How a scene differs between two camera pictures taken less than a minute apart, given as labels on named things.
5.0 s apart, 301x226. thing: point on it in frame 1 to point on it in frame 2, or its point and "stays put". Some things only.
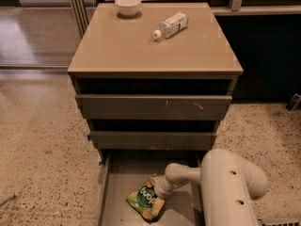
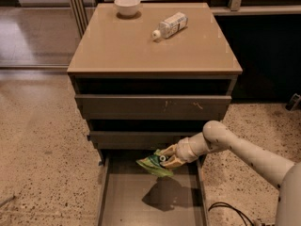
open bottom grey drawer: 119,169 stays put
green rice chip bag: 145,201 to 153,164
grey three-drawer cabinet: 153,87 stays put
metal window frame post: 79,8 stays put
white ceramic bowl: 128,5 stays put
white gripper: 161,188 to 184,153
